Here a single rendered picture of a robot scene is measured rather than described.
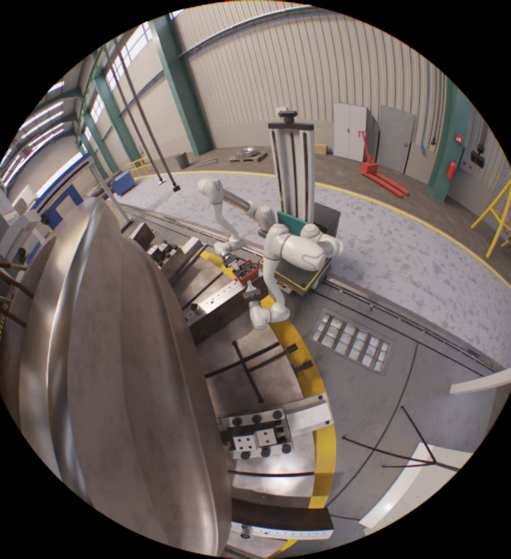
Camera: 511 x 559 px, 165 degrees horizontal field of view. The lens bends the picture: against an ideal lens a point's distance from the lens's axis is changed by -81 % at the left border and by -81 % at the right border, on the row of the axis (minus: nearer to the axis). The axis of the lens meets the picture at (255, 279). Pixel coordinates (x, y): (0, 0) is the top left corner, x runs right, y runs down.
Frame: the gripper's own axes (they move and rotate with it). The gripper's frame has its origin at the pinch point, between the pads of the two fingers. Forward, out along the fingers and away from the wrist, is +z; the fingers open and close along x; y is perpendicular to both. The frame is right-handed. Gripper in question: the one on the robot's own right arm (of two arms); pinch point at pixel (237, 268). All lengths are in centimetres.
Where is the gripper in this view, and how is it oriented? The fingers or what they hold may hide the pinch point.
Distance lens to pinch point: 143.2
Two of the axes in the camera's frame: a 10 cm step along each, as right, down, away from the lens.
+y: -1.8, -5.4, -8.2
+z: 5.6, 6.3, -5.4
